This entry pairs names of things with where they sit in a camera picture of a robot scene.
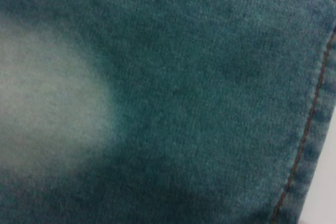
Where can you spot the blue denim shorts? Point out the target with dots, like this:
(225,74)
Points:
(168,98)

